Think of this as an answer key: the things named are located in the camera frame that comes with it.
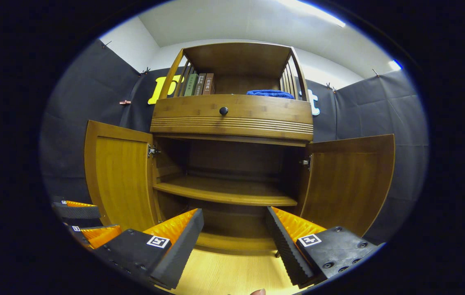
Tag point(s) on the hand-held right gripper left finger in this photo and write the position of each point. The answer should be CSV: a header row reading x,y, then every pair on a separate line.
x,y
183,241

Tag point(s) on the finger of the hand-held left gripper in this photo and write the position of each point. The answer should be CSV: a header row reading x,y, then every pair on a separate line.
x,y
99,235
77,212

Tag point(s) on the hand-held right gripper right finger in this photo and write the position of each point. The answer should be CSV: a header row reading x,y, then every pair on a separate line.
x,y
283,246

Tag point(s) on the wooden shoe cabinet door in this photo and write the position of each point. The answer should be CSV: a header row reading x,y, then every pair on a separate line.
x,y
347,180
119,176

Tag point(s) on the wooden double-door shoe cabinet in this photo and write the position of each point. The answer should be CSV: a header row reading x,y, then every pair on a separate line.
x,y
232,123

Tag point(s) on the metal door hinge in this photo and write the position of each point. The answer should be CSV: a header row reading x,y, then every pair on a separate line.
x,y
306,162
152,150

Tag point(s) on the wooden inner shelf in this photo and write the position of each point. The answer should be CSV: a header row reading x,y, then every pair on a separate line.
x,y
224,190

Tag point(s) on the wooden drawer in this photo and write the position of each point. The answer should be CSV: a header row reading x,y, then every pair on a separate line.
x,y
265,116

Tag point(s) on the black round drawer knob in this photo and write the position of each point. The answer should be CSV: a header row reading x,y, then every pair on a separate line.
x,y
224,110

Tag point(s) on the blue towel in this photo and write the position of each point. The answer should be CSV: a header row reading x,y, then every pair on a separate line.
x,y
270,94

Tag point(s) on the brown book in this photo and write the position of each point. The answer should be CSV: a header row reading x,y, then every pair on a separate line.
x,y
208,84

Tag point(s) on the black backdrop cloth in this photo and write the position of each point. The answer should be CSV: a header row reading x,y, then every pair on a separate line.
x,y
372,106

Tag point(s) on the ceiling light panel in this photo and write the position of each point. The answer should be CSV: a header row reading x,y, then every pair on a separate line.
x,y
395,64

